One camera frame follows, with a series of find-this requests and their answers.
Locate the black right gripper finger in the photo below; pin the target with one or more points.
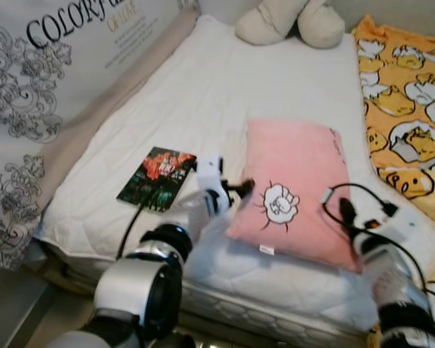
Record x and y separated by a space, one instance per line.
347 210

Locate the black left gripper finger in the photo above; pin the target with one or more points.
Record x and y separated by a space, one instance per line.
246 185
243 195

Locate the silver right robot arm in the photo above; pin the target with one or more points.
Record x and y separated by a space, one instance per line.
391 279

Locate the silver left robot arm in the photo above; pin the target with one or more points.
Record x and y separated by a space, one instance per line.
134 286

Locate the pink cartoon print pillow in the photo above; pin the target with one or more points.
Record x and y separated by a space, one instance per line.
297 159

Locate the dark red flower book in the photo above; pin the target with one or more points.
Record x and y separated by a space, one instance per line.
156 177

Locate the white quilted mattress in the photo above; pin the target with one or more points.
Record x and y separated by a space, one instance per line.
203 94

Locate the yellow egg print blanket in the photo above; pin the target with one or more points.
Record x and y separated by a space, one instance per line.
406 109

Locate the robot leg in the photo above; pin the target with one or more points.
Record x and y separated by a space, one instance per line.
172 341

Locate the beige plush toy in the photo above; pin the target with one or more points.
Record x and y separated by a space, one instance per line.
290 25

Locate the white floral lettered cloth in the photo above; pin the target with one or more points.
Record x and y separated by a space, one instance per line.
58 80

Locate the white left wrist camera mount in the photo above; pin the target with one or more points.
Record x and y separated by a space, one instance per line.
210 172

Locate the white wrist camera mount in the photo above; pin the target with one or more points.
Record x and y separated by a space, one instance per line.
391 233
210 172

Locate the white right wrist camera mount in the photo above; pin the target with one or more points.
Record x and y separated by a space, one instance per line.
391 233

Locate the beige bed side rail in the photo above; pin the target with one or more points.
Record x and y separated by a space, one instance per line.
109 109

